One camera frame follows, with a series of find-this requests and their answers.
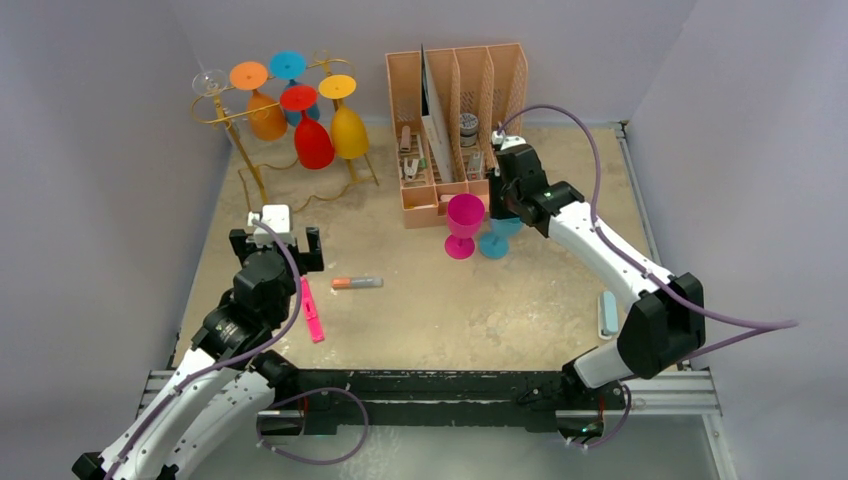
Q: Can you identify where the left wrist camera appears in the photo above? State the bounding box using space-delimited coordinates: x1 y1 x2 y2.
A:
247 204 297 247

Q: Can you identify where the gold wire glass rack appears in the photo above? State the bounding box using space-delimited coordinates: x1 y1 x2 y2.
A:
190 51 381 213

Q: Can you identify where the orange plastic wine glass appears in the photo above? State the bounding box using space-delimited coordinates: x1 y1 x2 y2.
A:
229 61 288 142

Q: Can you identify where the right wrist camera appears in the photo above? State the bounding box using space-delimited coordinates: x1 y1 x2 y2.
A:
490 130 526 152

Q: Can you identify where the purple cable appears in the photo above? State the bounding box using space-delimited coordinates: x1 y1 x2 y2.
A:
496 103 800 452
102 218 370 480

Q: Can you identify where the round grey tin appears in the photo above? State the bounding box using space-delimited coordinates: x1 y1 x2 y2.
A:
458 112 480 148

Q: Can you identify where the magenta plastic wine glass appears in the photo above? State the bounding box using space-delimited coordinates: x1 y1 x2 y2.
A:
444 193 486 260

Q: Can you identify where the peach desk organizer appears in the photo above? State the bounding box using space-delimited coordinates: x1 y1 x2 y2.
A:
385 43 528 229

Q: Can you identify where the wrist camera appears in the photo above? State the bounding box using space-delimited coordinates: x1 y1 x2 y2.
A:
490 130 526 152
247 204 297 247

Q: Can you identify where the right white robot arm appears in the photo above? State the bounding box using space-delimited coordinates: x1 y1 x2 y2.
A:
490 136 706 407

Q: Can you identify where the dark blue wine glass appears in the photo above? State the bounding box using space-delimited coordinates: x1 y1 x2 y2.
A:
269 50 320 127

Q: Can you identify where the aluminium table frame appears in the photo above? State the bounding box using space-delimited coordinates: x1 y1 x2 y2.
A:
135 119 737 480

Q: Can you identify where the white folder in organizer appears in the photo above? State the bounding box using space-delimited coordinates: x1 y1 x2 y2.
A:
420 44 455 183

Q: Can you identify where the clear wine glass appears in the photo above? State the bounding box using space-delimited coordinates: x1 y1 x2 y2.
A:
192 69 229 97

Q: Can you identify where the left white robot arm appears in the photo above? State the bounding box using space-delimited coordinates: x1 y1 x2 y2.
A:
72 221 324 479

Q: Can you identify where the light blue wine glass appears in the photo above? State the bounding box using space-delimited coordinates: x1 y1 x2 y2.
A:
479 218 524 259

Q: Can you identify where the yellow plastic wine glass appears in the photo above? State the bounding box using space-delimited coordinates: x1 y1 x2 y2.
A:
319 74 369 159

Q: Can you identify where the orange grey marker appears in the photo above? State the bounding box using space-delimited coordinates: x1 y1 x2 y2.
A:
331 276 384 290

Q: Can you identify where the pink flat clip tool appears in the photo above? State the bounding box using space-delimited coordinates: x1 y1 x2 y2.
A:
300 276 325 343

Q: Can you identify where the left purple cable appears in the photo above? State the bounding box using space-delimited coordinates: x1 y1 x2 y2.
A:
102 218 370 480

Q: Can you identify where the red plastic wine glass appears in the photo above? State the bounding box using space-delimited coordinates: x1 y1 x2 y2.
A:
280 85 335 170

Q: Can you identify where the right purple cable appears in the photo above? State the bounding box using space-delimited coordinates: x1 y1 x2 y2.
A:
496 103 800 452

